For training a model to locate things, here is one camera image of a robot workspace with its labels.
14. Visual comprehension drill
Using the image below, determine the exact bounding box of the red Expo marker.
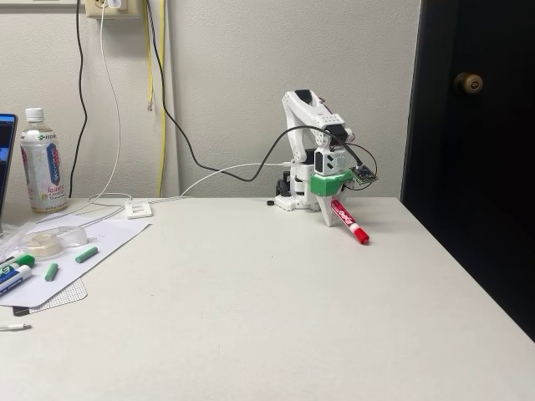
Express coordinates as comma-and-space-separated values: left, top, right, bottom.
329, 199, 370, 246

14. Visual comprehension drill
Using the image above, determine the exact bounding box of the green Expo marker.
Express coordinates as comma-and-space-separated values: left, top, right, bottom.
0, 252, 36, 272

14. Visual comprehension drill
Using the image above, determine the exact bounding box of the blue Expo marker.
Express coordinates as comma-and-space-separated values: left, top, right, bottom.
0, 264, 33, 297

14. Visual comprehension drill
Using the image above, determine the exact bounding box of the dark door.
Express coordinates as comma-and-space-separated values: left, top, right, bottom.
400, 0, 535, 342

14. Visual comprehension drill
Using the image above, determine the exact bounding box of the brass door knob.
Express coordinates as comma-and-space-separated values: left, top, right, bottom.
454, 72, 485, 95

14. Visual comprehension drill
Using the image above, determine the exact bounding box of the white rectangular plate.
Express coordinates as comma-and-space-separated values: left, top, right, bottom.
124, 200, 155, 221

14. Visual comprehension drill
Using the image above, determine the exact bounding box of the white paper sheet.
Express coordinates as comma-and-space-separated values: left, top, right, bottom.
0, 216, 152, 308

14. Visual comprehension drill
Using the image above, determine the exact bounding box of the white mesh mat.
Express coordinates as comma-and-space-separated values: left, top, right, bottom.
28, 277, 89, 312

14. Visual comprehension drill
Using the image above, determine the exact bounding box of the clear tape dispenser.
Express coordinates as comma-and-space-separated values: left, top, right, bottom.
18, 225, 89, 256

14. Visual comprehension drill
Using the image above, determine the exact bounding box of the jasmine tea bottle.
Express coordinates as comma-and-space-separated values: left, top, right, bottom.
19, 107, 69, 214

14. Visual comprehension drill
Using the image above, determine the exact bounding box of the laptop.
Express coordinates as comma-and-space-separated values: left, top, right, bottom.
0, 113, 19, 235

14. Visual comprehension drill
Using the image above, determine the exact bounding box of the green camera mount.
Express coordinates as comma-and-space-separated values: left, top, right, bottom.
308, 164, 380, 198

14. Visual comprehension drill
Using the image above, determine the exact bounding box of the red and black wire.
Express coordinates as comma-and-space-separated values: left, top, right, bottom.
344, 140, 380, 176

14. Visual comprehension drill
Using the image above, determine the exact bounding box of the white robot power cable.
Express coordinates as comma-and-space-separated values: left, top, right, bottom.
150, 161, 293, 205

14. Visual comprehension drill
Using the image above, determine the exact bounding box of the black camera cable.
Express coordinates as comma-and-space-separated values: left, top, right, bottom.
148, 0, 364, 183

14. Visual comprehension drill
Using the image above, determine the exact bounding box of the yellow cable with plug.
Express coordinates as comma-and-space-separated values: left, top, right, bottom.
144, 0, 155, 113

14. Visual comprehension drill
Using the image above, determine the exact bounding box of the white charging cable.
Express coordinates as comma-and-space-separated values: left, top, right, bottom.
41, 3, 137, 225

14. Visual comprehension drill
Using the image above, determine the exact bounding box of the beige wall outlet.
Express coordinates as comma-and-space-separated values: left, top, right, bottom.
84, 0, 143, 21

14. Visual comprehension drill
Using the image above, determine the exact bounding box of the thin black cable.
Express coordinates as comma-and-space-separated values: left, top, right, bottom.
68, 0, 89, 200

